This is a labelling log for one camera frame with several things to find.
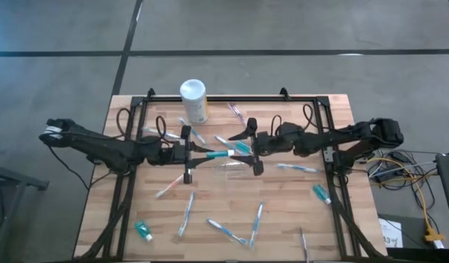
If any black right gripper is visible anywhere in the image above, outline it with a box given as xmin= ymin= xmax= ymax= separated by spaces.
xmin=227 ymin=117 xmax=276 ymax=177

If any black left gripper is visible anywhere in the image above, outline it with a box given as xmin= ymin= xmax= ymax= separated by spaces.
xmin=169 ymin=125 xmax=215 ymax=184

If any blue white toothbrush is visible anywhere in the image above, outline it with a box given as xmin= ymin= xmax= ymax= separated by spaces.
xmin=205 ymin=218 xmax=249 ymax=246
xmin=142 ymin=126 xmax=182 ymax=140
xmin=276 ymin=162 xmax=320 ymax=174
xmin=177 ymin=191 xmax=196 ymax=238
xmin=248 ymin=199 xmax=265 ymax=251
xmin=214 ymin=134 xmax=252 ymax=156
xmin=178 ymin=116 xmax=207 ymax=145

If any clear acrylic organiser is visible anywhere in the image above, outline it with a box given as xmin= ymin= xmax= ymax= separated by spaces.
xmin=213 ymin=161 xmax=247 ymax=180

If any purple toothbrush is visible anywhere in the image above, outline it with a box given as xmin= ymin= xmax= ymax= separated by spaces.
xmin=299 ymin=227 xmax=310 ymax=263
xmin=227 ymin=102 xmax=249 ymax=126

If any orange toothbrush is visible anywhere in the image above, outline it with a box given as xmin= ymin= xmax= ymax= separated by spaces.
xmin=154 ymin=174 xmax=184 ymax=199

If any white yellow wipes canister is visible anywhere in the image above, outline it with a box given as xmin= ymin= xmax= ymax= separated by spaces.
xmin=179 ymin=78 xmax=210 ymax=125

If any white paper sheet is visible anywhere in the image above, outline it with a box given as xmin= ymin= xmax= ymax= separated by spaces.
xmin=378 ymin=218 xmax=404 ymax=248

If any black metal stand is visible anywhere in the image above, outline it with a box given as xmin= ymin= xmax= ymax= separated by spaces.
xmin=0 ymin=160 xmax=50 ymax=263

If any yellow power plug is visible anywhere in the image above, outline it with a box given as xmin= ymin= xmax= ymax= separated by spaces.
xmin=424 ymin=226 xmax=447 ymax=250

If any black metal table frame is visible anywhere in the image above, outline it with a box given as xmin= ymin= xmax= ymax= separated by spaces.
xmin=72 ymin=87 xmax=388 ymax=263

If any black floor cable bundle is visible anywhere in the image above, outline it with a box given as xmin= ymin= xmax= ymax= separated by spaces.
xmin=366 ymin=148 xmax=443 ymax=194

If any yellow floor cable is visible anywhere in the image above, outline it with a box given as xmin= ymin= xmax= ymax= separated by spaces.
xmin=366 ymin=156 xmax=439 ymax=237

